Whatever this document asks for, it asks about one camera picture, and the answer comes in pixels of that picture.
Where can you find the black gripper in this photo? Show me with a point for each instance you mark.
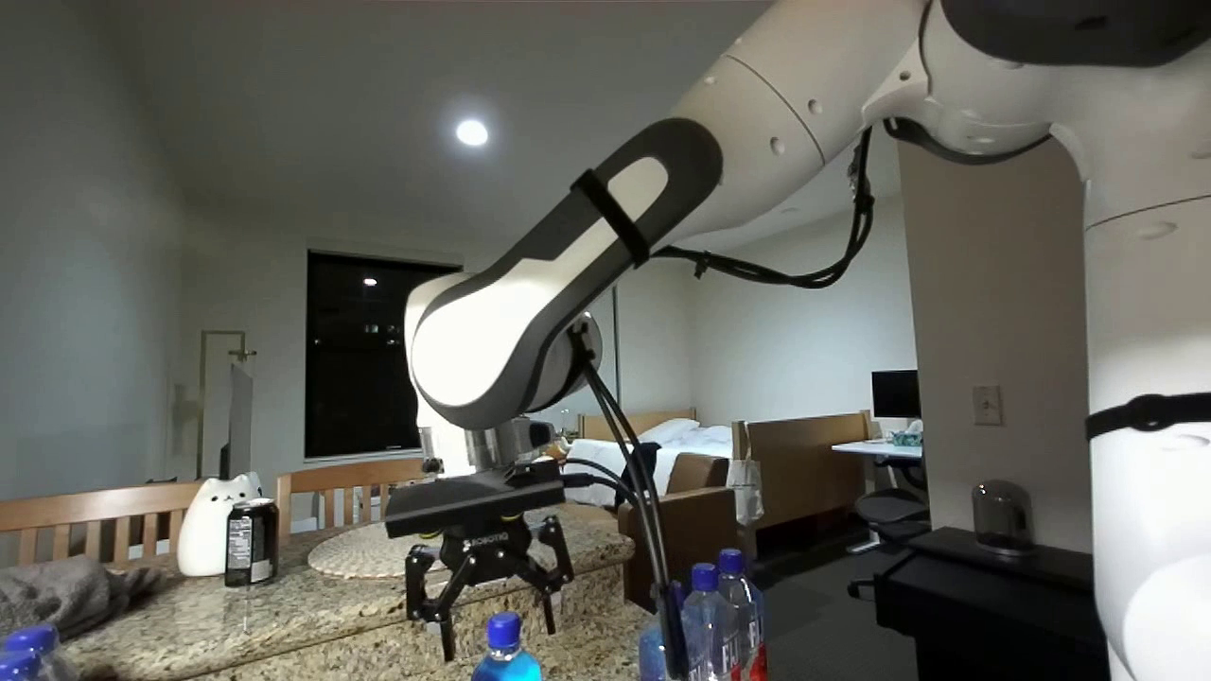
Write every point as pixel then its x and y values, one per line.
pixel 487 550

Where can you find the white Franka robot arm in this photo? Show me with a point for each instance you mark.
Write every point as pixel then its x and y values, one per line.
pixel 806 76

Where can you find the wooden slat chair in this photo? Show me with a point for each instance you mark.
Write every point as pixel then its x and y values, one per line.
pixel 344 477
pixel 89 506

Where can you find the dark carton with label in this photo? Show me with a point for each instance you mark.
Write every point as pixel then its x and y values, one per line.
pixel 249 544

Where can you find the dark window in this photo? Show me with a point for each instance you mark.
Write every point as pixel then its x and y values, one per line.
pixel 353 366

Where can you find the white desk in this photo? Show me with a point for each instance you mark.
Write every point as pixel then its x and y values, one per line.
pixel 876 448

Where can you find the dark office chair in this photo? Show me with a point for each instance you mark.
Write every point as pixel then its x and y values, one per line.
pixel 893 515

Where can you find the grey cloth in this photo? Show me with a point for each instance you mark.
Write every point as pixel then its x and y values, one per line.
pixel 63 595

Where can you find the black desk monitor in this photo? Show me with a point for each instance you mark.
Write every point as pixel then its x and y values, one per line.
pixel 893 395

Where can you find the round ceiling light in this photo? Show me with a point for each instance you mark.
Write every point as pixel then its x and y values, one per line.
pixel 471 131

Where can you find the glass jar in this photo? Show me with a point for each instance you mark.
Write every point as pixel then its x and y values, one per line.
pixel 1001 513

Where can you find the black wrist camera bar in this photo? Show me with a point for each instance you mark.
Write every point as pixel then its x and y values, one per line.
pixel 473 500

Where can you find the thin metal stand frame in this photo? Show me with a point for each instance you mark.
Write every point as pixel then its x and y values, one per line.
pixel 200 404

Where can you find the white light switch plate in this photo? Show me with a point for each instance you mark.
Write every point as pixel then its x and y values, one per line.
pixel 990 405

